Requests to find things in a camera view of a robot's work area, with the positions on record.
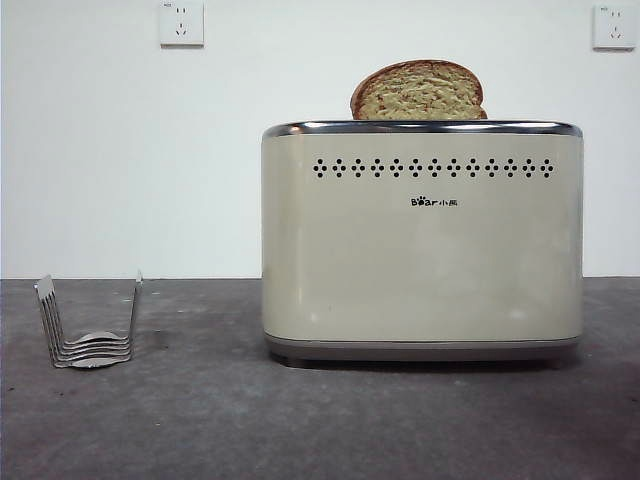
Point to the cream toaster with chrome top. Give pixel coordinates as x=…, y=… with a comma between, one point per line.
x=420, y=250

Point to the slice of bread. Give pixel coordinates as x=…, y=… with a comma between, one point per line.
x=417, y=95

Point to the silver metal toast rack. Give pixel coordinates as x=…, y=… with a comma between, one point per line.
x=90, y=345

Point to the white wall socket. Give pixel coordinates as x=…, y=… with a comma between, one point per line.
x=182, y=23
x=614, y=27

